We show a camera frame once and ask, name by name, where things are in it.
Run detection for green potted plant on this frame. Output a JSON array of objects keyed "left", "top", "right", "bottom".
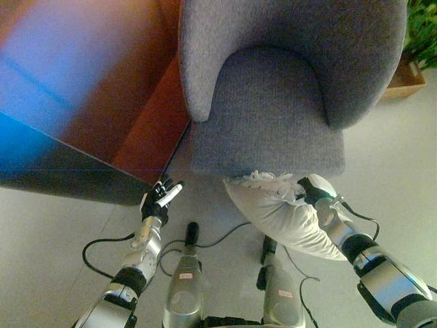
[{"left": 401, "top": 0, "right": 437, "bottom": 71}]

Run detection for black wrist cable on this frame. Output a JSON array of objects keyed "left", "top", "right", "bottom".
[
  {"left": 82, "top": 233, "right": 136, "bottom": 279},
  {"left": 344, "top": 201, "right": 381, "bottom": 241}
]

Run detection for silver right robot leg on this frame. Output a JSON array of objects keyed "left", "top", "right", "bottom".
[{"left": 256, "top": 235, "right": 307, "bottom": 328}]

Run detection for white fringed pillow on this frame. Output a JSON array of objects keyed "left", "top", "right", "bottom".
[{"left": 222, "top": 169, "right": 350, "bottom": 262}]

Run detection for grey fabric armchair sofa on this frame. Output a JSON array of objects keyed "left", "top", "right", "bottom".
[{"left": 178, "top": 0, "right": 409, "bottom": 179}]

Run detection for dark grey cabinet panel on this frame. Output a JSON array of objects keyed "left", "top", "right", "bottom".
[{"left": 0, "top": 109, "right": 155, "bottom": 208}]

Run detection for robot leg pair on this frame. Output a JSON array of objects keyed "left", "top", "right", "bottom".
[{"left": 158, "top": 221, "right": 322, "bottom": 328}]

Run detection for orange-brown wooden cabinet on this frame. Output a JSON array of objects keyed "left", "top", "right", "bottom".
[{"left": 0, "top": 0, "right": 193, "bottom": 187}]

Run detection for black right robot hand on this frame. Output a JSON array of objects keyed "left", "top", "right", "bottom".
[{"left": 296, "top": 173, "right": 337, "bottom": 206}]

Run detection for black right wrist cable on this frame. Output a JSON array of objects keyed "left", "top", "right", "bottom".
[{"left": 344, "top": 201, "right": 381, "bottom": 241}]

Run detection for silver robot leg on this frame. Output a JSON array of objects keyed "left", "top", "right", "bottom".
[
  {"left": 163, "top": 221, "right": 204, "bottom": 328},
  {"left": 256, "top": 235, "right": 307, "bottom": 328}
]

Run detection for silver left robot leg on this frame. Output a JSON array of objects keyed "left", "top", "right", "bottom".
[{"left": 163, "top": 221, "right": 204, "bottom": 328}]

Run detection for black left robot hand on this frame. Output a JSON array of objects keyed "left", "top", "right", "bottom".
[{"left": 139, "top": 173, "right": 184, "bottom": 225}]

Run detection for black robot pelvis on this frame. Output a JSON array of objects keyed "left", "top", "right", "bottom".
[{"left": 202, "top": 315, "right": 264, "bottom": 328}]

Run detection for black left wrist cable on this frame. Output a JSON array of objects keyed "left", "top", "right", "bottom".
[{"left": 82, "top": 233, "right": 136, "bottom": 279}]

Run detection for wooden planter box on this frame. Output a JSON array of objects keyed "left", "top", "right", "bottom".
[{"left": 380, "top": 56, "right": 428, "bottom": 102}]

